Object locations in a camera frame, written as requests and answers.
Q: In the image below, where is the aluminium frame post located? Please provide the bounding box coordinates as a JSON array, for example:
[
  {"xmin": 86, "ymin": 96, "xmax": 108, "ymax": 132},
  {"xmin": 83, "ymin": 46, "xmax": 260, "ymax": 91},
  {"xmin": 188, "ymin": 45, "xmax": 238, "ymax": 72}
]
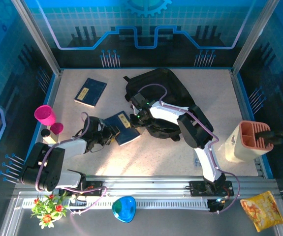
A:
[
  {"xmin": 231, "ymin": 0, "xmax": 281, "ymax": 76},
  {"xmin": 10, "ymin": 0, "xmax": 62, "ymax": 76}
]

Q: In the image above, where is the artificial flower plant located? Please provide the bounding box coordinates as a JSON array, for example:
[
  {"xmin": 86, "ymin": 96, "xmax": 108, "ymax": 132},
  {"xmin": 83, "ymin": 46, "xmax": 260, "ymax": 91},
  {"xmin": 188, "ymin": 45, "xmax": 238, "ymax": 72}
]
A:
[{"xmin": 30, "ymin": 191, "xmax": 69, "ymax": 229}]

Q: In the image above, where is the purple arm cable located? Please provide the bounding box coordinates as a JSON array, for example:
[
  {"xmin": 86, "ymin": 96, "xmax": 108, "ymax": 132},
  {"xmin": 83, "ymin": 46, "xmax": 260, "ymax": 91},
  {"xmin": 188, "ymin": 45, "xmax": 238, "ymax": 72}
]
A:
[
  {"xmin": 34, "ymin": 112, "xmax": 107, "ymax": 232},
  {"xmin": 138, "ymin": 83, "xmax": 240, "ymax": 215}
]

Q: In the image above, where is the black backpack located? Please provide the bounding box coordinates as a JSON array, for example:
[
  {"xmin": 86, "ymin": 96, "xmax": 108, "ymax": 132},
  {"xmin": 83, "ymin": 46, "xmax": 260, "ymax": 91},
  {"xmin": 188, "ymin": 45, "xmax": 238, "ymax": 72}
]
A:
[{"xmin": 123, "ymin": 68, "xmax": 197, "ymax": 143}]

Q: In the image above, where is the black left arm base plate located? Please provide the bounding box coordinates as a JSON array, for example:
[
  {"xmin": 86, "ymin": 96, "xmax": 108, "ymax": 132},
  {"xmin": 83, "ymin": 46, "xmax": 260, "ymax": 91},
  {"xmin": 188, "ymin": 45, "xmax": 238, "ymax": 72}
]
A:
[{"xmin": 59, "ymin": 180, "xmax": 106, "ymax": 197}]

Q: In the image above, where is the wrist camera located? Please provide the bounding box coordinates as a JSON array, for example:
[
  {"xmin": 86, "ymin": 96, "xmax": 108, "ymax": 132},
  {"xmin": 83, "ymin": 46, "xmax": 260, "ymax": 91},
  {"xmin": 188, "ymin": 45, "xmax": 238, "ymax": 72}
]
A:
[
  {"xmin": 90, "ymin": 117, "xmax": 105, "ymax": 131},
  {"xmin": 130, "ymin": 92, "xmax": 150, "ymax": 110}
]

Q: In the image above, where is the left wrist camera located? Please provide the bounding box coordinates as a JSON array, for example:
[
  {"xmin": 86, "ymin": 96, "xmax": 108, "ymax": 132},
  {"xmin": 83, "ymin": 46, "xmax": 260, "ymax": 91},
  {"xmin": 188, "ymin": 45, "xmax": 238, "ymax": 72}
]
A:
[{"xmin": 90, "ymin": 117, "xmax": 105, "ymax": 131}]

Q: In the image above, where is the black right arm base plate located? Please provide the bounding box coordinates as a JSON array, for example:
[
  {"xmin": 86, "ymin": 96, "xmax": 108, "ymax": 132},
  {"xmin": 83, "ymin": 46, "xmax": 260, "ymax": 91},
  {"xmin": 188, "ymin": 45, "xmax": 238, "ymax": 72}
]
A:
[{"xmin": 189, "ymin": 180, "xmax": 235, "ymax": 197}]

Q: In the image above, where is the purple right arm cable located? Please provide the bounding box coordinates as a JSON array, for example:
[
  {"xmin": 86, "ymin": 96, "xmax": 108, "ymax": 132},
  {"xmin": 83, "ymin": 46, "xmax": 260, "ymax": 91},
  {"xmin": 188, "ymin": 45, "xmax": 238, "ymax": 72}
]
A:
[{"xmin": 138, "ymin": 83, "xmax": 240, "ymax": 215}]

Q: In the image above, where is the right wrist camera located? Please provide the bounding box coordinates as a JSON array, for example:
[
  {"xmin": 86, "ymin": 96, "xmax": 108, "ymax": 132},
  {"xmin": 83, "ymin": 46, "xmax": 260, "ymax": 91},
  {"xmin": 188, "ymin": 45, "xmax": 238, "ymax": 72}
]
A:
[{"xmin": 130, "ymin": 92, "xmax": 150, "ymax": 110}]

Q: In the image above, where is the blue book yellow label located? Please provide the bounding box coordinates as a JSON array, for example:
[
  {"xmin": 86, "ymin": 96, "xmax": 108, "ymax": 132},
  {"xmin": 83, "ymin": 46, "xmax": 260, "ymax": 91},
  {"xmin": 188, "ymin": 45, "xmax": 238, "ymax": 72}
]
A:
[
  {"xmin": 103, "ymin": 111, "xmax": 142, "ymax": 147},
  {"xmin": 74, "ymin": 78, "xmax": 107, "ymax": 108}
]

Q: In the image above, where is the white slotted cable tray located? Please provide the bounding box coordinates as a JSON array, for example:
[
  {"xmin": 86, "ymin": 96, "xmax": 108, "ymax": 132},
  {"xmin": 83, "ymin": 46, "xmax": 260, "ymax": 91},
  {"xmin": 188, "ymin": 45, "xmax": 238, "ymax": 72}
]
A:
[{"xmin": 22, "ymin": 198, "xmax": 210, "ymax": 210}]

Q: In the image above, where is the black object in holder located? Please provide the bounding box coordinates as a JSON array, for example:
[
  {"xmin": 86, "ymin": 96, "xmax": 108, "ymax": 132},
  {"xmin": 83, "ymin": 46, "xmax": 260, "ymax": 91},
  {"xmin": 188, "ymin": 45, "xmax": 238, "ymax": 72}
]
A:
[{"xmin": 254, "ymin": 130, "xmax": 283, "ymax": 146}]

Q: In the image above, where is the small pink cup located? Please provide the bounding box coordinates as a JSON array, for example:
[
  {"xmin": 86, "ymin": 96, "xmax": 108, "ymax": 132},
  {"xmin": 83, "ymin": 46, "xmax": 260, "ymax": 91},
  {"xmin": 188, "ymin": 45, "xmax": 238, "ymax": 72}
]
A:
[{"xmin": 49, "ymin": 122, "xmax": 64, "ymax": 135}]

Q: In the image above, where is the black connector box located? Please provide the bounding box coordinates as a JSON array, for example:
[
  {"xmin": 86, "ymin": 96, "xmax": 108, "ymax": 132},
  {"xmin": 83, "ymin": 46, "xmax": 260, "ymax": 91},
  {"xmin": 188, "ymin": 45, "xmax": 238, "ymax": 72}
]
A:
[{"xmin": 208, "ymin": 198, "xmax": 227, "ymax": 212}]

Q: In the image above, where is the cream bottle black cap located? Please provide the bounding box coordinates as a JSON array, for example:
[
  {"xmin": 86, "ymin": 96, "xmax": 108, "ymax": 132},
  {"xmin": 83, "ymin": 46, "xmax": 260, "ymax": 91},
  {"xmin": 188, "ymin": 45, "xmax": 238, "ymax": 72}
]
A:
[{"xmin": 40, "ymin": 129, "xmax": 58, "ymax": 145}]

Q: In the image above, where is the yellow snack bag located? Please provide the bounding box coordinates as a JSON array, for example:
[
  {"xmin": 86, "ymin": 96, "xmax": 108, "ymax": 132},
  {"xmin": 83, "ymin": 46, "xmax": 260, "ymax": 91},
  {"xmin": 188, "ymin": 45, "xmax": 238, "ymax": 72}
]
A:
[{"xmin": 239, "ymin": 190, "xmax": 283, "ymax": 233}]

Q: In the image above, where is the aluminium table side rail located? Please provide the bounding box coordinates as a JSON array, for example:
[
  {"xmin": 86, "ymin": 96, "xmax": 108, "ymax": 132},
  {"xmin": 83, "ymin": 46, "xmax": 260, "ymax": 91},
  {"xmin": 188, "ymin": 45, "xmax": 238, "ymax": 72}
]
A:
[
  {"xmin": 231, "ymin": 70, "xmax": 265, "ymax": 177},
  {"xmin": 28, "ymin": 70, "xmax": 63, "ymax": 178}
]

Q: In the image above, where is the blue green triangular bowl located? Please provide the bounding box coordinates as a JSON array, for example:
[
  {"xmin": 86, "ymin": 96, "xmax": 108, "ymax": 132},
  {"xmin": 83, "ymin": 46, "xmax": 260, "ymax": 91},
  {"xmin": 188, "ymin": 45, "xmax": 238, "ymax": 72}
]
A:
[{"xmin": 111, "ymin": 196, "xmax": 137, "ymax": 224}]

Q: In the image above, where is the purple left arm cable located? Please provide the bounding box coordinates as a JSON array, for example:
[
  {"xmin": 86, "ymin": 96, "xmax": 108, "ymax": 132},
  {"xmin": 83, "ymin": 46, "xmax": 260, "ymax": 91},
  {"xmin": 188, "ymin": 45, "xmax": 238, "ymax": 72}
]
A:
[{"xmin": 34, "ymin": 112, "xmax": 107, "ymax": 232}]

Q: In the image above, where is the tall pink cup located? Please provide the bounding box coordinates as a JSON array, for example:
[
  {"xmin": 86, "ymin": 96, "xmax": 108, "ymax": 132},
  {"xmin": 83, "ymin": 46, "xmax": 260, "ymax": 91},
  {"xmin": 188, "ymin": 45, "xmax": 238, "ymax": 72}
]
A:
[{"xmin": 34, "ymin": 105, "xmax": 57, "ymax": 126}]

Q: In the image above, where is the cream holder orange insert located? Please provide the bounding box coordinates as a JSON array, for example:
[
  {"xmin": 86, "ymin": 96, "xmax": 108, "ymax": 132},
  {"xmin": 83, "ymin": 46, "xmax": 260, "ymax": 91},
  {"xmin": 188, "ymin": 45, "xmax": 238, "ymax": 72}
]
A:
[{"xmin": 223, "ymin": 120, "xmax": 274, "ymax": 163}]

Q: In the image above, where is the aluminium front rail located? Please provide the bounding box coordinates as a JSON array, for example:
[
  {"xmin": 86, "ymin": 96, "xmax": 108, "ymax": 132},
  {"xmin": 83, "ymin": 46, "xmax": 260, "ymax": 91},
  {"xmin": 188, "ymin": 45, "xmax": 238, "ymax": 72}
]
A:
[{"xmin": 13, "ymin": 176, "xmax": 280, "ymax": 195}]

